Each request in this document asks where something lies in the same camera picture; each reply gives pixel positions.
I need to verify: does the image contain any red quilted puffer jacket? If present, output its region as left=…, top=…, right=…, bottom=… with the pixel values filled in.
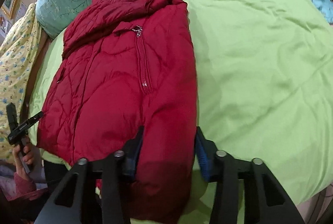
left=37, top=0, right=197, bottom=223

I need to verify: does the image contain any person's left hand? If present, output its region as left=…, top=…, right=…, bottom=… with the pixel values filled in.
left=12, top=137, right=34, bottom=180

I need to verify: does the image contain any yellow patterned blanket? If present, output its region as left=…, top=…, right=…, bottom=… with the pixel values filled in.
left=0, top=3, right=42, bottom=164

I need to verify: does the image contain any light green bed sheet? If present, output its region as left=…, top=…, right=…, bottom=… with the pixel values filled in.
left=27, top=0, right=333, bottom=224

